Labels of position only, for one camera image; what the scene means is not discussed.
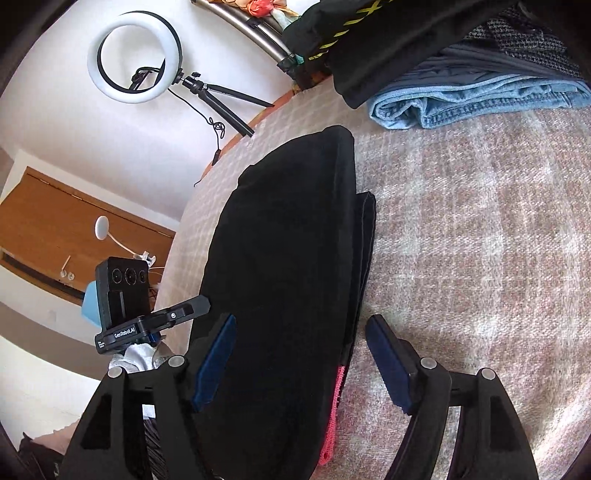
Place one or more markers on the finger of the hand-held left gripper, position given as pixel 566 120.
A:
pixel 189 307

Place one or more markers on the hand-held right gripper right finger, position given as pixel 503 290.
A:
pixel 390 360

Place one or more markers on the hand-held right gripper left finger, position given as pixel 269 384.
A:
pixel 214 364

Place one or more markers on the black pants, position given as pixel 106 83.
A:
pixel 286 277

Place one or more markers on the white cloth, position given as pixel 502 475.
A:
pixel 138 355

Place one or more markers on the white gooseneck lamp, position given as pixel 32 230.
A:
pixel 101 228

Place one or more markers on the wooden door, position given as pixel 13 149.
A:
pixel 55 221

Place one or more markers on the small black tripod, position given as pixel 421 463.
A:
pixel 217 87

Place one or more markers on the orange patterned sheet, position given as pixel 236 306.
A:
pixel 314 81

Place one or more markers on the folded blue jeans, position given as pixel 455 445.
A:
pixel 461 106

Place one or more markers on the folded silver tripod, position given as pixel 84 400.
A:
pixel 258 34

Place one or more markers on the folded navy garment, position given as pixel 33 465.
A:
pixel 485 69

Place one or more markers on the colourful patterned scarf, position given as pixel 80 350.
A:
pixel 263 7

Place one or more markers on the stack of folded clothes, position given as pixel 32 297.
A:
pixel 392 46

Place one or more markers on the folded grey checked garment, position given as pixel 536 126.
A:
pixel 517 41

